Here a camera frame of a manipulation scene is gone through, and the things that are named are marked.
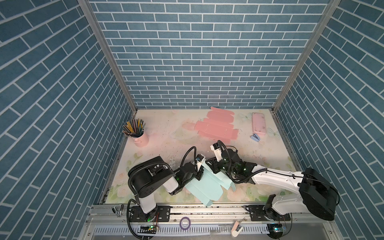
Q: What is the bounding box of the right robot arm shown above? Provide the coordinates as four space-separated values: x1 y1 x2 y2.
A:
206 150 340 221

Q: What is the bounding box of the white pink clip tool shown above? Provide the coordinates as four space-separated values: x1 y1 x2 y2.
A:
231 221 244 238

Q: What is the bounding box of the pink paper box sheet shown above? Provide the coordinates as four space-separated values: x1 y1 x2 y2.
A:
195 107 239 144

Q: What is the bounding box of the mint green paper box sheet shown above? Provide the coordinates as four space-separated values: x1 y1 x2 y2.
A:
185 161 236 207

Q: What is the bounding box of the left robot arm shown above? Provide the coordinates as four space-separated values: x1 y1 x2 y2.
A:
128 146 206 214

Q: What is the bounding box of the purple tape roll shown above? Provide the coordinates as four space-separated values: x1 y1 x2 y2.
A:
179 217 191 231

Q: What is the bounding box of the pink pencil case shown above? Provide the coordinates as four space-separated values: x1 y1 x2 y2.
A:
252 113 267 136

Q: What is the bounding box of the aluminium front rail frame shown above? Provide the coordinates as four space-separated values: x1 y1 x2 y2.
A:
79 203 342 240

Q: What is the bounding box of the bundle of colored pencils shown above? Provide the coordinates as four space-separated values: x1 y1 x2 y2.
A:
123 119 145 138

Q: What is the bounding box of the pink metal pencil bucket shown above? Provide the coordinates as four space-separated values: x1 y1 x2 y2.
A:
132 132 149 148

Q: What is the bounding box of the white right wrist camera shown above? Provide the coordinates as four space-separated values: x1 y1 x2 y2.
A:
211 143 223 162

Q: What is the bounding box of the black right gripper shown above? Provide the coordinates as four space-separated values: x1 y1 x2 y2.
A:
204 156 237 176

